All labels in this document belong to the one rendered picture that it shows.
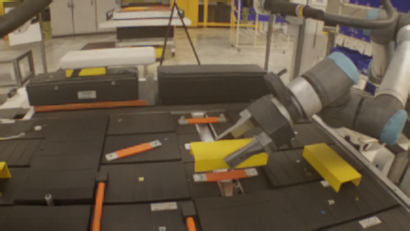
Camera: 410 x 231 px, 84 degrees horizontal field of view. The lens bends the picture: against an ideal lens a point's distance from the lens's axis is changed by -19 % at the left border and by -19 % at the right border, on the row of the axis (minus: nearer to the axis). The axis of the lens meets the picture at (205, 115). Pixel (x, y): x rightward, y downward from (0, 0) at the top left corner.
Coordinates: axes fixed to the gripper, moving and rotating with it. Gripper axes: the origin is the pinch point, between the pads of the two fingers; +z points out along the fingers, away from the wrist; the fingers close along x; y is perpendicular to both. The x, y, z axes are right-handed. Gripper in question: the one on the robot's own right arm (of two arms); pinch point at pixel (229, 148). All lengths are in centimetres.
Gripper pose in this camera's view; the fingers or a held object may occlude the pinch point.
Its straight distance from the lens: 61.3
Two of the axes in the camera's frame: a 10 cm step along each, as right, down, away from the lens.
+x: -2.0, -4.3, 8.8
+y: 5.3, 7.1, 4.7
